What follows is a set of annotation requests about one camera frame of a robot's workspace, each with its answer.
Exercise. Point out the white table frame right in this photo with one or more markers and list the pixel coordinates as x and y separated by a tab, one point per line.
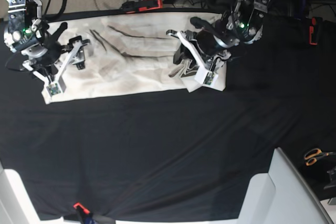
281	195

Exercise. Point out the orange black clamp bottom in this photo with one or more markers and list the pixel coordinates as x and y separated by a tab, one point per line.
83	214

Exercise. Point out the orange black clamp top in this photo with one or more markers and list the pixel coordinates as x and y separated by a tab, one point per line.
141	6

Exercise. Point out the white table frame left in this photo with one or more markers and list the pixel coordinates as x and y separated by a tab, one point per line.
16	206

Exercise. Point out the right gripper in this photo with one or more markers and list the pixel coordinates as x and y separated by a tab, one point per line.
48	59

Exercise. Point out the black object right edge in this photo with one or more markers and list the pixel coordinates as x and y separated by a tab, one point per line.
332	174

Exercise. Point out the orange black clamp right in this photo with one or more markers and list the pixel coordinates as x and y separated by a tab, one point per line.
315	30

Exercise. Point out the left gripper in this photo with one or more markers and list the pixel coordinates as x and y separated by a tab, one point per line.
201	59

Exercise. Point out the orange handled scissors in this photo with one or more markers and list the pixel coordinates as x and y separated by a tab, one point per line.
314	155

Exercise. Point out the orange black clamp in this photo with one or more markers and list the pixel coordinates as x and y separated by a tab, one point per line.
83	214
315	30
141	6

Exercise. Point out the white table frame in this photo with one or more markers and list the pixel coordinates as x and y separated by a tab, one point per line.
16	206
281	195

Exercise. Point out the black table cloth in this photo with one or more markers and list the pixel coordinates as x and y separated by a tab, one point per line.
176	156

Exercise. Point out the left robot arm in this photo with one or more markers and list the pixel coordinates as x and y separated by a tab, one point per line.
243	19

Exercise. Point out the white T-shirt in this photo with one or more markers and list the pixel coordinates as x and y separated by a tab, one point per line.
127	54

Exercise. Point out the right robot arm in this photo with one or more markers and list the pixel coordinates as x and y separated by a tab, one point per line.
27	34

